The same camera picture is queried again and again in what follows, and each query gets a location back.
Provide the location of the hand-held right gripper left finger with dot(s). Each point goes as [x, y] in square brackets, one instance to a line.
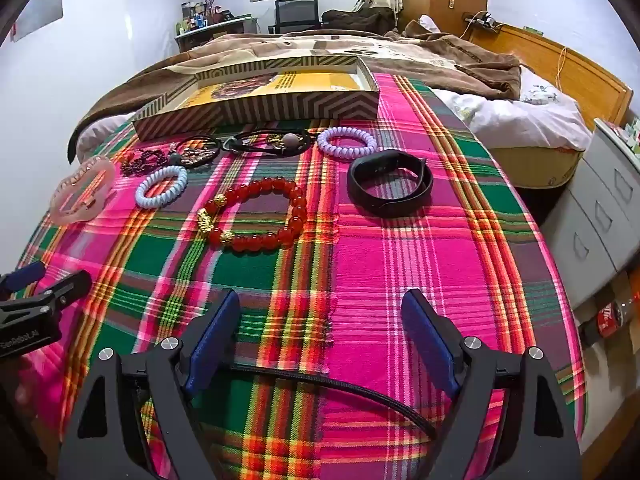
[215, 342]

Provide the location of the black office chair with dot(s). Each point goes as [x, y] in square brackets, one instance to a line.
[295, 12]

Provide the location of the power strip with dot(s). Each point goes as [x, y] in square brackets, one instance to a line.
[482, 21]

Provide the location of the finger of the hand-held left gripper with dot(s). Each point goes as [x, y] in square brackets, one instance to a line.
[70, 287]
[22, 276]

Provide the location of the black smart band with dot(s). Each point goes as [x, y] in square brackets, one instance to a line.
[380, 202]

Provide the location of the plaid blanket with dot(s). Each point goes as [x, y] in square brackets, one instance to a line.
[400, 260]

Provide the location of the dark brown blanket pile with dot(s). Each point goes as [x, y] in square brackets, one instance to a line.
[360, 20]

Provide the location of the brown paw print blanket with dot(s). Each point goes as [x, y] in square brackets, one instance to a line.
[450, 60]

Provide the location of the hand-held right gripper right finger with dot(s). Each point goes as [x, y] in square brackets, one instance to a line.
[430, 345]

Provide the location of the grey drawer cabinet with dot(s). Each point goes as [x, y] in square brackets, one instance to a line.
[590, 220]

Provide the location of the wooden shelf with items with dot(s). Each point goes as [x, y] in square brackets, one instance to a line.
[220, 32]

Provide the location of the cola bottle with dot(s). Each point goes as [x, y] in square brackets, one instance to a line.
[615, 317]

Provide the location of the wooden headboard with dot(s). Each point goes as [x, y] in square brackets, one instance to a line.
[590, 85]

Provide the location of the white floral bedsheet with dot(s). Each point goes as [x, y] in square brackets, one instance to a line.
[525, 120]

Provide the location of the white pillow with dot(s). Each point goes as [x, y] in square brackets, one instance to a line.
[427, 24]

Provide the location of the striped cardboard box tray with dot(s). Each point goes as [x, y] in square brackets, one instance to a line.
[310, 105]

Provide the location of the group of small bottles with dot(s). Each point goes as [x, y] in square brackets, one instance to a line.
[197, 20]

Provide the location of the pink hair claw clip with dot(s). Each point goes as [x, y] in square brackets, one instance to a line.
[102, 180]

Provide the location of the colourful small boxes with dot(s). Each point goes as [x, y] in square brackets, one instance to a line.
[630, 132]

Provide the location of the beige mattress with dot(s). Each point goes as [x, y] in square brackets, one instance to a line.
[545, 167]

